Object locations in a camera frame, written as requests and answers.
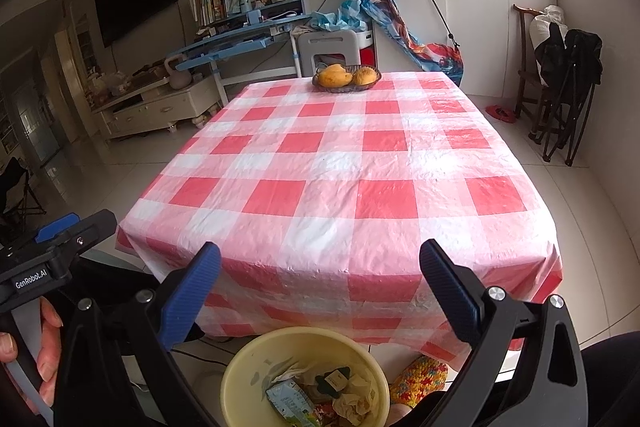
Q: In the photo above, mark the row of books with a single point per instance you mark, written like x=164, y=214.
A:
x=207, y=4

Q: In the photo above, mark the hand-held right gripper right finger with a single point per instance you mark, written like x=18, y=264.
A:
x=450, y=292

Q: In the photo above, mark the crocheted colourful slipper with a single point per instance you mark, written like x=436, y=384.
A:
x=417, y=379

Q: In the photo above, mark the red floor slipper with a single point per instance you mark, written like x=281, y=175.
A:
x=502, y=113

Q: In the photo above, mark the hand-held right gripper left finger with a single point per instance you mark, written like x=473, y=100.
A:
x=192, y=289

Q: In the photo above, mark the red white checked tablecloth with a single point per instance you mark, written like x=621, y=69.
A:
x=325, y=187

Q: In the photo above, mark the red snack wrapper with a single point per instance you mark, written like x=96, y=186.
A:
x=327, y=417

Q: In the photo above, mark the cream television cabinet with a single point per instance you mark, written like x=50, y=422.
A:
x=155, y=109

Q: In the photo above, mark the beige kettlebell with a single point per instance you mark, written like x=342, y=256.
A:
x=178, y=79

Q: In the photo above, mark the white paper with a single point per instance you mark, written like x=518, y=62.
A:
x=290, y=371

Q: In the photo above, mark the dark wooden chair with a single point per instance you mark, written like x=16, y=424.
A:
x=522, y=77

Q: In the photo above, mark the large yellow mango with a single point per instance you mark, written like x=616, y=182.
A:
x=334, y=77

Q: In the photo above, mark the colourful printed bag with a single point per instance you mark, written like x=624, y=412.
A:
x=415, y=42

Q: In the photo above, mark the yellow plastic bin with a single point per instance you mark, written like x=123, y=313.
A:
x=247, y=357

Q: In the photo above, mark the white plastic sack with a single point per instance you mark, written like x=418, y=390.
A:
x=542, y=24

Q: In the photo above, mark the black folding chair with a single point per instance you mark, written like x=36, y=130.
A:
x=570, y=62

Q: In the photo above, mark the white tissue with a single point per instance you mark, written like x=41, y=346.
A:
x=357, y=402

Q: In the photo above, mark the person's right leg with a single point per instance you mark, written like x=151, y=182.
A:
x=610, y=382

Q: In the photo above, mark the white plastic stool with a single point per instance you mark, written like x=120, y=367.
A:
x=330, y=42

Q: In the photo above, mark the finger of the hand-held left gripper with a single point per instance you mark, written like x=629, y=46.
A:
x=57, y=227

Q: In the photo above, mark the woven fruit basket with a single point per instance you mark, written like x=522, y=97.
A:
x=345, y=88

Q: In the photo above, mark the light blue cloth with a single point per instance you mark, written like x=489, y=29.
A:
x=340, y=17

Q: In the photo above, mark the dark green packet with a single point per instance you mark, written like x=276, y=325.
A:
x=332, y=382

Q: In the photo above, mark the pale green drink carton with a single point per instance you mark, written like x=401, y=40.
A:
x=290, y=404

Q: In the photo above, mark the small yellow mango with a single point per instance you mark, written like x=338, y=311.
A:
x=365, y=76

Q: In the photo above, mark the blue study desk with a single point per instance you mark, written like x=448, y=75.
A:
x=235, y=39

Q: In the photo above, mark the person's left hand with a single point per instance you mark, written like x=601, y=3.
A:
x=52, y=347

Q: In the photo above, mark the white cabinet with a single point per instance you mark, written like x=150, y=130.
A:
x=480, y=17

